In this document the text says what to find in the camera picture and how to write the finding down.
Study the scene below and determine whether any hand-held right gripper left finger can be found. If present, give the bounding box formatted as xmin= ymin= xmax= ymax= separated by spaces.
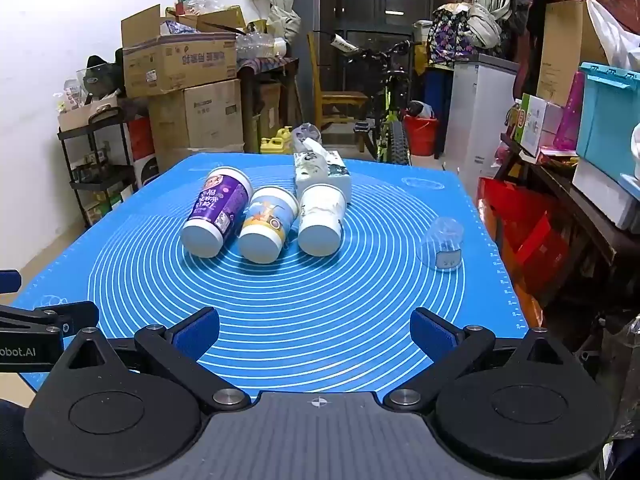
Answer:
xmin=52 ymin=306 xmax=252 ymax=415

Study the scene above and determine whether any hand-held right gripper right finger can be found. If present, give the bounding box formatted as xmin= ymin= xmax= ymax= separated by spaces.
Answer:
xmin=382 ymin=307 xmax=583 ymax=416

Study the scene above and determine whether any clear plastic cup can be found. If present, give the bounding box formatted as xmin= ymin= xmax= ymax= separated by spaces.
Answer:
xmin=417 ymin=216 xmax=465 ymax=273

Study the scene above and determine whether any purple paper cup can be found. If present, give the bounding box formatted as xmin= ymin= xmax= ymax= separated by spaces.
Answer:
xmin=181 ymin=166 xmax=254 ymax=259

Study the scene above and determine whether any blue and yellow paper cup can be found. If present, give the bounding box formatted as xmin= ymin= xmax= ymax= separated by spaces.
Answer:
xmin=237 ymin=186 xmax=300 ymax=265

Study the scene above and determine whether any white paper cup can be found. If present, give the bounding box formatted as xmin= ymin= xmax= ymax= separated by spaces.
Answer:
xmin=298 ymin=183 xmax=348 ymax=257

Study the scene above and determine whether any blue silicone mat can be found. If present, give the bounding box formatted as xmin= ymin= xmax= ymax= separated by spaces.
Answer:
xmin=10 ymin=152 xmax=531 ymax=402

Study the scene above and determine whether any black shelf rack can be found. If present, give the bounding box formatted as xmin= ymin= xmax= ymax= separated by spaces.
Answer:
xmin=57 ymin=105 xmax=137 ymax=229

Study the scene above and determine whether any red gift bag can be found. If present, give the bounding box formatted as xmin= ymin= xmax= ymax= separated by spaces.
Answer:
xmin=475 ymin=176 xmax=572 ymax=312

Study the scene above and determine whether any dark wooden cabinet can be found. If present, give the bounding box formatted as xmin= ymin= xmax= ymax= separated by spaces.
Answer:
xmin=500 ymin=132 xmax=640 ymax=311

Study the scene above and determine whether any red bucket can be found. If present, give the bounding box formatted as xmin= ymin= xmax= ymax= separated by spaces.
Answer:
xmin=403 ymin=114 xmax=440 ymax=158

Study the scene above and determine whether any white tissue box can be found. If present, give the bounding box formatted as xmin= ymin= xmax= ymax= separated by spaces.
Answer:
xmin=294 ymin=138 xmax=352 ymax=202

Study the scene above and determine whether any yellow plastic jug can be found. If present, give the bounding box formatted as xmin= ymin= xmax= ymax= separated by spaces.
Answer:
xmin=259 ymin=126 xmax=294 ymax=155

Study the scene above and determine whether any white foam box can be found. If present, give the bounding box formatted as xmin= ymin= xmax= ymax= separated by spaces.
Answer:
xmin=571 ymin=159 xmax=640 ymax=232

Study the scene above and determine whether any large brown cardboard box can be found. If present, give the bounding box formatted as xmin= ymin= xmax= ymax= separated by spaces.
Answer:
xmin=148 ymin=79 xmax=245 ymax=157

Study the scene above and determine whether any black bag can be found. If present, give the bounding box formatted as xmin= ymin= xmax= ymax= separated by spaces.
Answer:
xmin=82 ymin=54 xmax=124 ymax=99

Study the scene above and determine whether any black and green bicycle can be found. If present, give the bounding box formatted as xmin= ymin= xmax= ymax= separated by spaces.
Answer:
xmin=327 ymin=32 xmax=427 ymax=167

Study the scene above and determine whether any white chest freezer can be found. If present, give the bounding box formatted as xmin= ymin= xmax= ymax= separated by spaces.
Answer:
xmin=446 ymin=53 xmax=521 ymax=187

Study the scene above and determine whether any white and green carton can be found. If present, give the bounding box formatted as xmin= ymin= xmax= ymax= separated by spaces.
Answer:
xmin=519 ymin=93 xmax=549 ymax=157

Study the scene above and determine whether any dark wooden side table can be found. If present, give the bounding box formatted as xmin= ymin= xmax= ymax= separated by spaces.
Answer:
xmin=237 ymin=57 xmax=300 ymax=154

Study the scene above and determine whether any wooden chair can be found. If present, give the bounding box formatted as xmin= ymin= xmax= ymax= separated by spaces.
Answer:
xmin=306 ymin=31 xmax=370 ymax=129

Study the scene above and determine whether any pink transparent container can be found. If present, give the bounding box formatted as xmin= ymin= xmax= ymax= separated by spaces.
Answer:
xmin=554 ymin=71 xmax=586 ymax=151

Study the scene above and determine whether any open printed cardboard box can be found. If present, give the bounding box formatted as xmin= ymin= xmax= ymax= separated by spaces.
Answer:
xmin=121 ymin=5 xmax=239 ymax=99

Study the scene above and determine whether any teal storage box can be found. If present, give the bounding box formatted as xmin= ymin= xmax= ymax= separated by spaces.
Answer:
xmin=576 ymin=62 xmax=640 ymax=182

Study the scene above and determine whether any floral patterned bag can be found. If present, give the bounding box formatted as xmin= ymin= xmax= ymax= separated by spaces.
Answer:
xmin=427 ymin=2 xmax=477 ymax=69

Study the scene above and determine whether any tall brown cardboard box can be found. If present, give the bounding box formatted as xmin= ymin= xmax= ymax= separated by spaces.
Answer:
xmin=536 ymin=0 xmax=609 ymax=107

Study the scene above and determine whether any white plastic bag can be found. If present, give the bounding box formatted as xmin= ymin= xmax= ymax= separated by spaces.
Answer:
xmin=586 ymin=0 xmax=640 ymax=72

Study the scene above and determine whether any small cardboard box with handle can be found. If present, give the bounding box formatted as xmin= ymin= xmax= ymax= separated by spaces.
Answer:
xmin=57 ymin=96 xmax=127 ymax=132

